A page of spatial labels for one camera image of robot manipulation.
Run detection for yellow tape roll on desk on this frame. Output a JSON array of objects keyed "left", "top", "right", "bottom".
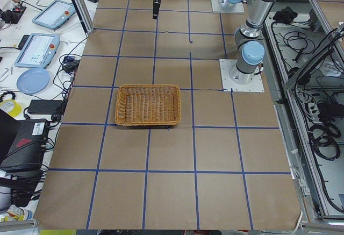
[{"left": 1, "top": 99, "right": 22, "bottom": 117}]

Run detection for upper teach pendant tablet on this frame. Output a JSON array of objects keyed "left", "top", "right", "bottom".
[{"left": 32, "top": 0, "right": 76, "bottom": 30}]

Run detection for teach pendant tablet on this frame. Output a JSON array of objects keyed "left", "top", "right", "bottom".
[
  {"left": 32, "top": 0, "right": 76, "bottom": 30},
  {"left": 14, "top": 33, "right": 60, "bottom": 68}
]

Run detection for brown wicker basket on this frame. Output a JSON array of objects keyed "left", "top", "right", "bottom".
[{"left": 114, "top": 84, "right": 181, "bottom": 126}]

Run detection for lower teach pendant tablet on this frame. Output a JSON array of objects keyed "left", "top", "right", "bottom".
[{"left": 14, "top": 33, "right": 60, "bottom": 68}]

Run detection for black cloth bundle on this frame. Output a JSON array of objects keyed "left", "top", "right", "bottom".
[{"left": 273, "top": 6, "right": 298, "bottom": 24}]

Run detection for light blue plate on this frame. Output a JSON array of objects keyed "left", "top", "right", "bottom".
[{"left": 16, "top": 68, "right": 50, "bottom": 95}]

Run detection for black power adapter brick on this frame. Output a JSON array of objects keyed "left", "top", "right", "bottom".
[{"left": 27, "top": 99, "right": 62, "bottom": 115}]

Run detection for black computer box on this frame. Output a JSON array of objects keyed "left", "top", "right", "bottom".
[{"left": 1, "top": 119, "right": 49, "bottom": 173}]

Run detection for aluminium frame post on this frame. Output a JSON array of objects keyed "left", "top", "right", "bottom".
[{"left": 71, "top": 0, "right": 94, "bottom": 34}]

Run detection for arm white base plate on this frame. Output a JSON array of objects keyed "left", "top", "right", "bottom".
[
  {"left": 211, "top": 0, "right": 245, "bottom": 14},
  {"left": 219, "top": 59, "right": 264, "bottom": 92}
]

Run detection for black bead bracelet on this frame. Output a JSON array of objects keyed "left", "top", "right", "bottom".
[{"left": 0, "top": 90, "right": 17, "bottom": 102}]

